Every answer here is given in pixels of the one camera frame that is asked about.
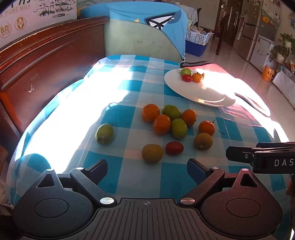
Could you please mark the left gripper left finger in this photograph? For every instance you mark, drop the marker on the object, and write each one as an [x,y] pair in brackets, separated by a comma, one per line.
[87,181]

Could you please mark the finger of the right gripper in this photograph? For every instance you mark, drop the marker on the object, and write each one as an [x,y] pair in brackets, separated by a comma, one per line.
[246,154]

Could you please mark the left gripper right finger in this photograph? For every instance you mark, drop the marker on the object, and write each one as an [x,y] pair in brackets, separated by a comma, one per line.
[208,182]

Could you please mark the brown kiwi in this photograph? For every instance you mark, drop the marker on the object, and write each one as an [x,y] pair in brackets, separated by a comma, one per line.
[203,141]
[152,153]

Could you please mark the red cherry tomato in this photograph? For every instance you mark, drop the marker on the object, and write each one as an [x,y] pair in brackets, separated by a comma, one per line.
[174,148]
[187,78]

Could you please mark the lone green fruit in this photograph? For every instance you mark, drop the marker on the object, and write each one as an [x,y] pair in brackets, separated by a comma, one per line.
[105,134]

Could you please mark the orange tangerine with stem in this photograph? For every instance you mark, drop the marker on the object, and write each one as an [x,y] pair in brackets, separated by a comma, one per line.
[207,127]

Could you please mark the small orange tangerine front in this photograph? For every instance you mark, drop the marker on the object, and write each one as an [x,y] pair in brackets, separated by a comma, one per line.
[197,77]

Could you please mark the person's right hand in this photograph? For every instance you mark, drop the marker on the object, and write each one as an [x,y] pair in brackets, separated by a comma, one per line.
[290,192]

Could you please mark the white ceramic plate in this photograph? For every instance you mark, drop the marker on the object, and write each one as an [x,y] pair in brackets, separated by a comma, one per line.
[207,92]

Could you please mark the blue checkered tablecloth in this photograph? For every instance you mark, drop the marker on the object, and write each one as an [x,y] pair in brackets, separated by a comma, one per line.
[63,134]

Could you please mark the orange smiley face stool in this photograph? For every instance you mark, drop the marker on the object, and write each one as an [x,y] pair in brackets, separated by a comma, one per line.
[267,73]

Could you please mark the small white fridge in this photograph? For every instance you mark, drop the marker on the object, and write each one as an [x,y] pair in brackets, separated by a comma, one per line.
[261,53]

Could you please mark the potted green plant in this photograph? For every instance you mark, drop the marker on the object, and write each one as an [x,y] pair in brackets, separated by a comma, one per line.
[283,53]

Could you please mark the blue storage bin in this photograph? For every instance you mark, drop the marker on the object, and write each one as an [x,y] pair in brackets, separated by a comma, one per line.
[194,49]

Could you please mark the dark red wooden headboard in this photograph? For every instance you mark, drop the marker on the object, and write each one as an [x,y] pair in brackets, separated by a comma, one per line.
[35,68]

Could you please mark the dark wooden chair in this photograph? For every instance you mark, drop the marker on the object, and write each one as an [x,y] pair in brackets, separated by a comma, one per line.
[220,33]

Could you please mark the white plastic basket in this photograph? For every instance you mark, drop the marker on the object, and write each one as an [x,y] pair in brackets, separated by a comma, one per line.
[201,38]

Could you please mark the silver refrigerator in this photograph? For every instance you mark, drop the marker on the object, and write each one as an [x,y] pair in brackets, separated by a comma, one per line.
[259,18]

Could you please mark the blue and green cushion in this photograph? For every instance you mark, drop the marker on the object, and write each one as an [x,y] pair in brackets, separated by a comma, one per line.
[144,28]

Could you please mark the skim milk carton box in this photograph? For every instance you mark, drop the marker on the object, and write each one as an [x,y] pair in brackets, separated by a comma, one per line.
[23,17]

